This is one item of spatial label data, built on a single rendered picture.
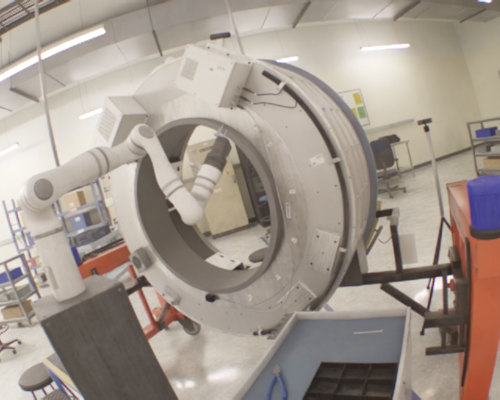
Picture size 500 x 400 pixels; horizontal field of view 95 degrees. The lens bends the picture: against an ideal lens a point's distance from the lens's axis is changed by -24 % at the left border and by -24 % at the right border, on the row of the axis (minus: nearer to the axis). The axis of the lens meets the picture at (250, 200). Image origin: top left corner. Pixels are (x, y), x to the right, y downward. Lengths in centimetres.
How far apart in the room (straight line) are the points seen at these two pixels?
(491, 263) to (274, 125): 85
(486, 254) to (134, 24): 464
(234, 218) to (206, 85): 506
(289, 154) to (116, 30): 399
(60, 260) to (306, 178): 84
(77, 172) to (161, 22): 395
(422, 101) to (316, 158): 801
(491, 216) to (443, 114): 876
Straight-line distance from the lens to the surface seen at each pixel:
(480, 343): 112
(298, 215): 115
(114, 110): 149
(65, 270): 83
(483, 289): 99
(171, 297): 175
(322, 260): 117
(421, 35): 990
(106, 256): 228
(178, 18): 467
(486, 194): 80
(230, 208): 603
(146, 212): 167
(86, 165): 89
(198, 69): 117
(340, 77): 767
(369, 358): 96
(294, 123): 110
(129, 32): 469
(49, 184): 82
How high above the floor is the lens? 129
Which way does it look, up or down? 7 degrees down
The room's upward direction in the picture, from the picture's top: 16 degrees counter-clockwise
